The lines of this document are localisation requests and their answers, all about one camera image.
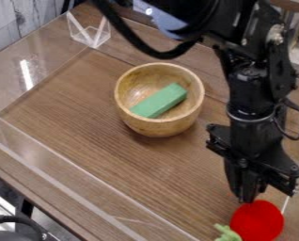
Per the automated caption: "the green rectangular block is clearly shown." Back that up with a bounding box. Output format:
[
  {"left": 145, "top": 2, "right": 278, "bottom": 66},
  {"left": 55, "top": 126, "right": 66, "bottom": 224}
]
[{"left": 129, "top": 83, "right": 186, "bottom": 119}]

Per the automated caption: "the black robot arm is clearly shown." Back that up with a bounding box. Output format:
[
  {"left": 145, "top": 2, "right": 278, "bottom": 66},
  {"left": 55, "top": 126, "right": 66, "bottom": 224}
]
[{"left": 139, "top": 0, "right": 299, "bottom": 203}]

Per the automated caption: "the black cable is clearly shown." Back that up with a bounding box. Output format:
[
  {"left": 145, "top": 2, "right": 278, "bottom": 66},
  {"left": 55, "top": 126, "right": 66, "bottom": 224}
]
[{"left": 90, "top": 0, "right": 221, "bottom": 60}]

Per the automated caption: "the black table leg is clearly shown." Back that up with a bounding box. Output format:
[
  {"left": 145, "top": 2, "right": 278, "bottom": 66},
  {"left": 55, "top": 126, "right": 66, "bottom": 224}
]
[{"left": 14, "top": 198, "right": 33, "bottom": 234}]

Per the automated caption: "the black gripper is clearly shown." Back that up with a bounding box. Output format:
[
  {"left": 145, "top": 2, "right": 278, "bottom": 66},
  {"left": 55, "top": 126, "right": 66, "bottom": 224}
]
[{"left": 205, "top": 120, "right": 299, "bottom": 203}]

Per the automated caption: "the wooden bowl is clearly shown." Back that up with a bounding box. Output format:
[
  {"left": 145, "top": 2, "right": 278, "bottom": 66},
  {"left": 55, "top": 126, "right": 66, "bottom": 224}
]
[{"left": 114, "top": 62, "right": 204, "bottom": 137}]

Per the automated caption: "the clear acrylic tray wall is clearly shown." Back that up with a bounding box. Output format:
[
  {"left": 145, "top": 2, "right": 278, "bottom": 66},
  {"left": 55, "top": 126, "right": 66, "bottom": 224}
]
[{"left": 0, "top": 118, "right": 198, "bottom": 241}]

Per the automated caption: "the clear acrylic corner bracket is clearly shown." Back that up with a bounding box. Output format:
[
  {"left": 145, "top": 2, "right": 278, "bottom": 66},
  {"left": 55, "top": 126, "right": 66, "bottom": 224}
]
[{"left": 65, "top": 12, "right": 110, "bottom": 49}]

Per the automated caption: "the red felt fruit green leaf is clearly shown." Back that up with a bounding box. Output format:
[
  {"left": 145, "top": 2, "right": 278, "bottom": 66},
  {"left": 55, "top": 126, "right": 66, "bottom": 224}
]
[{"left": 213, "top": 200, "right": 285, "bottom": 241}]

